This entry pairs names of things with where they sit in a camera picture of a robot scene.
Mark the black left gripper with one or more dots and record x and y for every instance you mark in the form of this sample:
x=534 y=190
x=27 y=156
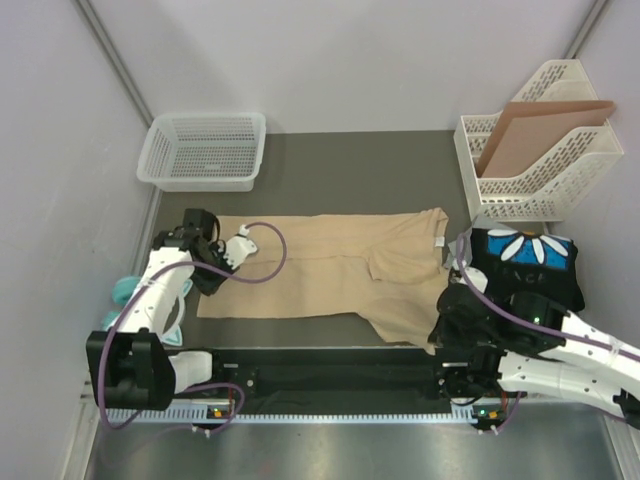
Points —
x=209 y=287

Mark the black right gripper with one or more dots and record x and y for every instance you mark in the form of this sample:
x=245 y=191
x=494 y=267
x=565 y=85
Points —
x=441 y=335

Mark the beige t shirt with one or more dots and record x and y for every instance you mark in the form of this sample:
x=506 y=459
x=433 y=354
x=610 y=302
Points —
x=387 y=269

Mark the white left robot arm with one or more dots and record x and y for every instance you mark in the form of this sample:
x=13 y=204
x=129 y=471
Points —
x=129 y=366

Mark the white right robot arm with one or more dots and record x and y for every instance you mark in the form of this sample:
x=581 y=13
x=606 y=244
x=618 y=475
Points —
x=532 y=344

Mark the black daisy print t shirt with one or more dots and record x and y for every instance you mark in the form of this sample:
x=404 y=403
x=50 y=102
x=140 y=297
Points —
x=514 y=261

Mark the white perforated plastic basket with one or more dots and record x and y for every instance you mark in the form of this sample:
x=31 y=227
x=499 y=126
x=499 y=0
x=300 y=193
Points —
x=203 y=152

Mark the teal cat ear headphones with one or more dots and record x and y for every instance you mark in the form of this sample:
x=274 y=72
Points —
x=122 y=292

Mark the cream plastic file organizer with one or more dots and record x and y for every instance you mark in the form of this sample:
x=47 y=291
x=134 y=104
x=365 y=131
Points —
x=550 y=189

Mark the brown cardboard folder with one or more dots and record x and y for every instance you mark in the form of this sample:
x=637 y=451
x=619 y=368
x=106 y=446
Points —
x=525 y=131

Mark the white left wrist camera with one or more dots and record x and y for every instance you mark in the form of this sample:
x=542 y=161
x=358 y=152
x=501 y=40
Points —
x=238 y=248

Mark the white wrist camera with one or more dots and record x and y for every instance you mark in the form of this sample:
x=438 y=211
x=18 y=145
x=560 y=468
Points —
x=238 y=248
x=472 y=276

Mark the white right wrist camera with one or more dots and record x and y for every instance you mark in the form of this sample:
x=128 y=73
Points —
x=472 y=276

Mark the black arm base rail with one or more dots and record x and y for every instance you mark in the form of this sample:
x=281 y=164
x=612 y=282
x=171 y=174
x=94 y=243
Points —
x=263 y=372

